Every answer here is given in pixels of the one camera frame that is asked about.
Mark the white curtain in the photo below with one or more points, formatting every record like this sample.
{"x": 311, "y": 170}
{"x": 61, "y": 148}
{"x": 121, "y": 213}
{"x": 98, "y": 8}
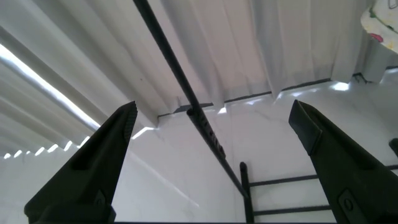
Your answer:
{"x": 248, "y": 37}

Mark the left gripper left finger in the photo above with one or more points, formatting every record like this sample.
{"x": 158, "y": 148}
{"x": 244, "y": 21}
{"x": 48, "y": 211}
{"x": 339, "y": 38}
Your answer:
{"x": 87, "y": 174}

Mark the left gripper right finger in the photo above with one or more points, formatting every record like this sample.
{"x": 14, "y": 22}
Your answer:
{"x": 357, "y": 186}

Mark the black clothes rack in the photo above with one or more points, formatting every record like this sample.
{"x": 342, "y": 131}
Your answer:
{"x": 174, "y": 62}

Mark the cream printed garment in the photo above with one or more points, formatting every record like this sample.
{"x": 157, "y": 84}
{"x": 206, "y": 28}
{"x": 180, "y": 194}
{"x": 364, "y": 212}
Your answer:
{"x": 382, "y": 21}

